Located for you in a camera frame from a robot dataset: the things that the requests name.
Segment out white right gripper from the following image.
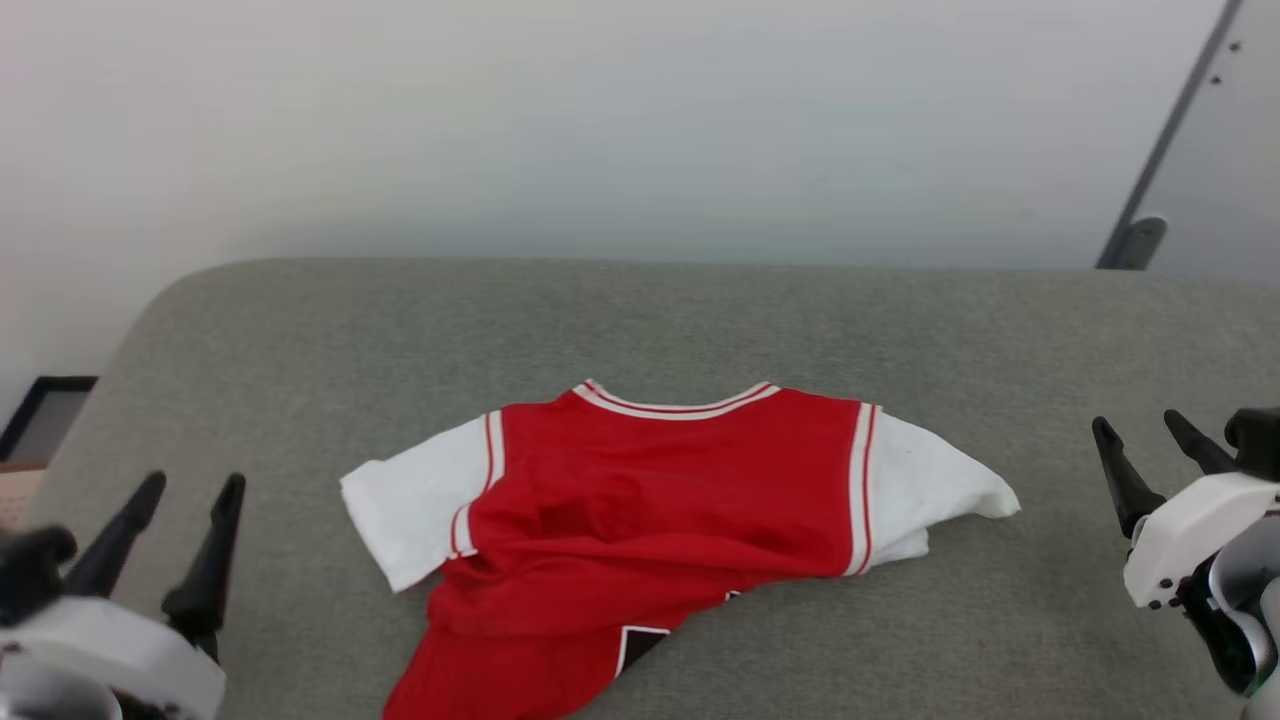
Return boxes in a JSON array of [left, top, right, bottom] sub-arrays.
[[1092, 409, 1280, 609]]

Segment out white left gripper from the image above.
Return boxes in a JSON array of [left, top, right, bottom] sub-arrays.
[[0, 471, 246, 720]]

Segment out red and white jersey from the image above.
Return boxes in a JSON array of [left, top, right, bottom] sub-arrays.
[[340, 379, 1021, 720]]

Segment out grey metal door bar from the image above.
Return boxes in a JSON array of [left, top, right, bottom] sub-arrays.
[[1095, 0, 1249, 271]]

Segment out black picture frame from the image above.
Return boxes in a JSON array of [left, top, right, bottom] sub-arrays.
[[0, 376, 99, 466]]

